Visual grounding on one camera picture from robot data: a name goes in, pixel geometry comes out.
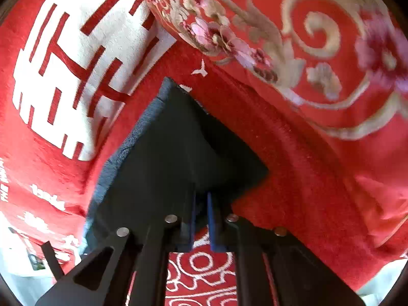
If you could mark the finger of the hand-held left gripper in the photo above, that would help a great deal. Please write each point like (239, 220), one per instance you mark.
(52, 259)

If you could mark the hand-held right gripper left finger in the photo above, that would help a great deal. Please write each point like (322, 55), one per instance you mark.
(192, 220)

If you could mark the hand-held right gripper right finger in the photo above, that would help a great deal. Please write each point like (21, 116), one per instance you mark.
(211, 223)

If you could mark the black pants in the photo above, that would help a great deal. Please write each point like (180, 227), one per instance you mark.
(178, 153)

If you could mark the red floral embroidered pillow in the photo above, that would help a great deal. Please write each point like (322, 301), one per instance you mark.
(271, 6)

